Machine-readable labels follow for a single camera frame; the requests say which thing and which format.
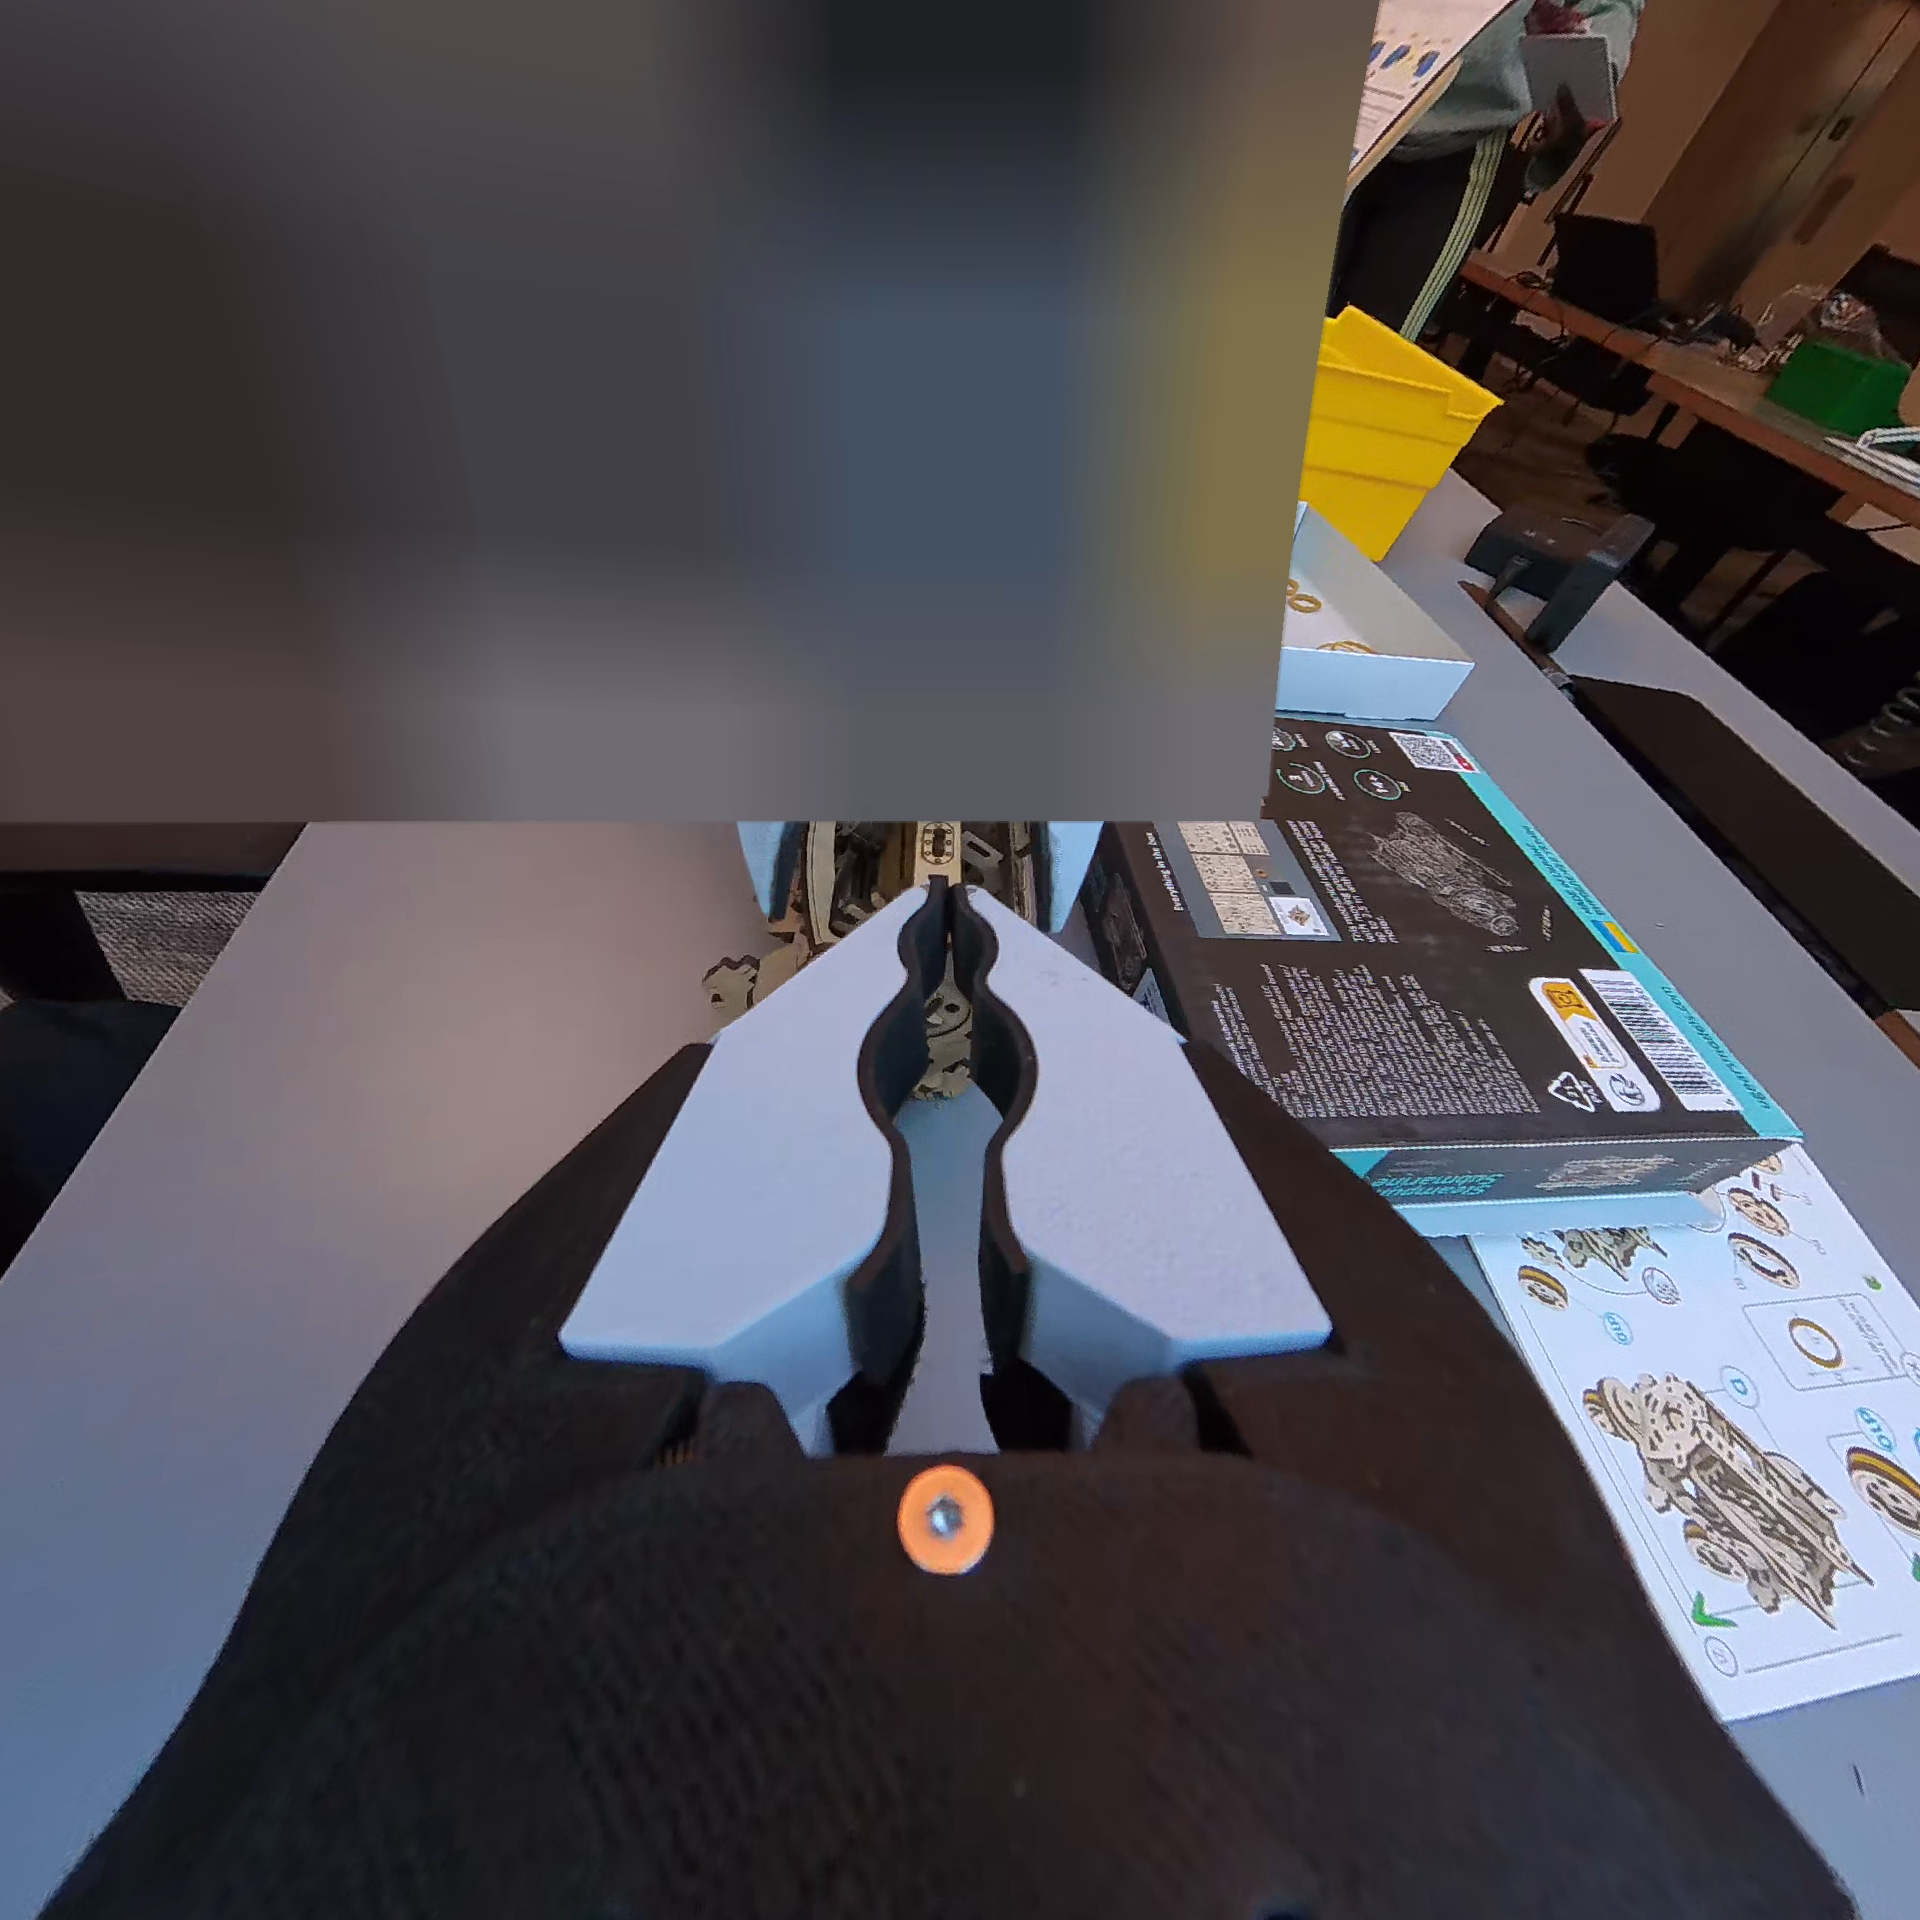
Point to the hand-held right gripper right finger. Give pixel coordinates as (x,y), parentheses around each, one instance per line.
(1154,1200)

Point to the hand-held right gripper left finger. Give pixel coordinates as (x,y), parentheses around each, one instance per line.
(734,1185)

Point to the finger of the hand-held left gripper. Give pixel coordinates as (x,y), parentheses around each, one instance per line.
(1077,869)
(774,869)

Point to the wooden vehicle model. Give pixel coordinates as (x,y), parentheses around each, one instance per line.
(879,869)

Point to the black and teal model box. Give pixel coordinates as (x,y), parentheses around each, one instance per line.
(1424,960)

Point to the group of brass rings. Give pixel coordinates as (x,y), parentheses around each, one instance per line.
(1301,599)

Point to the white cardboard tray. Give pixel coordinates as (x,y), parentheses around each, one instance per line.
(1359,645)

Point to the yellow plastic bin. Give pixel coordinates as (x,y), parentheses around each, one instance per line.
(1388,428)

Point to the printed instruction sheet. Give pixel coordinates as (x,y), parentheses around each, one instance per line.
(1725,1441)

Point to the black flat mat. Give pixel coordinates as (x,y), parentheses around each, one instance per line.
(1757,809)

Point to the black laptop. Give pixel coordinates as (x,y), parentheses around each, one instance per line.
(1602,264)

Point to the wooden background table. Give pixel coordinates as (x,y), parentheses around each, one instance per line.
(1741,398)

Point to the green plastic bin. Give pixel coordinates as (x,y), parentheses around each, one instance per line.
(1834,382)

